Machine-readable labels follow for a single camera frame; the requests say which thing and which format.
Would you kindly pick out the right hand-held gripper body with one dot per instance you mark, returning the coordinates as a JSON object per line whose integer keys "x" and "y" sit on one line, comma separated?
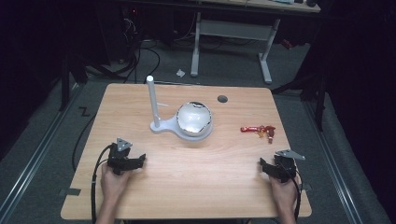
{"x": 288, "y": 165}

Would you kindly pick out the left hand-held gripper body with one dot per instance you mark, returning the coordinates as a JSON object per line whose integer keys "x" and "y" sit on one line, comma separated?
{"x": 119, "y": 154}

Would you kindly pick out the person's right hand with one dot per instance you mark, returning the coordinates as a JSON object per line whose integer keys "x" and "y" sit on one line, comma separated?
{"x": 284, "y": 193}

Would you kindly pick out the person's left hand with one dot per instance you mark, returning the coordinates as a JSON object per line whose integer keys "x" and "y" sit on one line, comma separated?
{"x": 112, "y": 183}

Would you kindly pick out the small grey tape piece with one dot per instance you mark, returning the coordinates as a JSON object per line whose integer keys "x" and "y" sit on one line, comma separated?
{"x": 307, "y": 187}

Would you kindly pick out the red snack bar wrapper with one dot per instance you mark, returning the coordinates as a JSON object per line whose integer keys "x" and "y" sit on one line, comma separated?
{"x": 250, "y": 128}

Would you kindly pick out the white stand with pole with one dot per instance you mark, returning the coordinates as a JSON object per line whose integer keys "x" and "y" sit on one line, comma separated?
{"x": 162, "y": 126}

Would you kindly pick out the grey tape strip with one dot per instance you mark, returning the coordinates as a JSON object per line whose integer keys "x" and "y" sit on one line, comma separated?
{"x": 71, "y": 192}

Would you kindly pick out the shiny metal bowl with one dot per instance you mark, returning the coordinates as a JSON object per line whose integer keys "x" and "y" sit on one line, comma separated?
{"x": 194, "y": 118}

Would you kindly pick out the black metal stand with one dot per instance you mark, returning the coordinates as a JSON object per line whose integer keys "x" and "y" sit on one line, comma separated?
{"x": 319, "y": 102}
{"x": 64, "y": 84}

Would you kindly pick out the grey table grommet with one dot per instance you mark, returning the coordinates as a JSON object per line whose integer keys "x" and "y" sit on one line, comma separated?
{"x": 222, "y": 99}

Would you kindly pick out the white paper scrap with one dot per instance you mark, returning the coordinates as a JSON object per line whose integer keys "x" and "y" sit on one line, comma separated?
{"x": 180, "y": 73}

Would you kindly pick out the wooden desk with white legs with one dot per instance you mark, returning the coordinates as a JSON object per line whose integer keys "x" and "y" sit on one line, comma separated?
{"x": 233, "y": 30}

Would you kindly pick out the metal floor rail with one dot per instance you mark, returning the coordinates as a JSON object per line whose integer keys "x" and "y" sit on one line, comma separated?
{"x": 37, "y": 155}
{"x": 334, "y": 161}

